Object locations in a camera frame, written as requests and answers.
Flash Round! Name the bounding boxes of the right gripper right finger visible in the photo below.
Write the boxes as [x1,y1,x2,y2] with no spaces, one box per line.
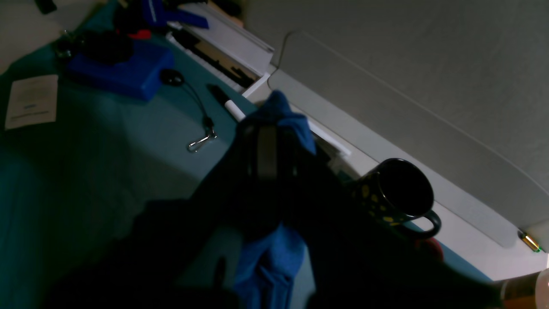
[276,127,502,309]

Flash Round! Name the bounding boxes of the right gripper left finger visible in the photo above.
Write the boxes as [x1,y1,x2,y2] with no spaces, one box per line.
[129,124,266,309]

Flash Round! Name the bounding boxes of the dark blue t-shirt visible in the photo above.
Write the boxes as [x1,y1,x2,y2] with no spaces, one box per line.
[43,90,502,309]

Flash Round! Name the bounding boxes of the red tape roll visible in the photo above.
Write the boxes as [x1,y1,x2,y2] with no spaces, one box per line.
[414,237,444,262]

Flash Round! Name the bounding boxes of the black mug yellow dots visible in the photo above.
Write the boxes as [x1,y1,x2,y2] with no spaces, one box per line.
[345,158,442,240]

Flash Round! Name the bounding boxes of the white black marker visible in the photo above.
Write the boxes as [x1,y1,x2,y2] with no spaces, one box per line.
[207,84,246,122]

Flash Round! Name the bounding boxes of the orange plastic bottle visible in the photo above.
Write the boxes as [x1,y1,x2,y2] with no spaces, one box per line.
[493,269,549,309]

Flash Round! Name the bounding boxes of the blue box with knob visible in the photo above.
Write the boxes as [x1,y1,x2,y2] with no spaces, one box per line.
[65,31,175,101]

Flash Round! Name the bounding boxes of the blue orange bottom clamp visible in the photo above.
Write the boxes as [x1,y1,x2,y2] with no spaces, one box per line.
[113,0,209,40]

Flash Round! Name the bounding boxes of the white paper card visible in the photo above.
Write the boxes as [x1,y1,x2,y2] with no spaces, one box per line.
[4,75,59,130]

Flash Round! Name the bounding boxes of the black adapter block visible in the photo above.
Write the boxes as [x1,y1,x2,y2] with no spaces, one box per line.
[34,0,57,15]

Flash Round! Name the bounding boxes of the carabiner with black lanyard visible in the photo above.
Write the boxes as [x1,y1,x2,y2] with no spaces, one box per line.
[159,68,217,153]

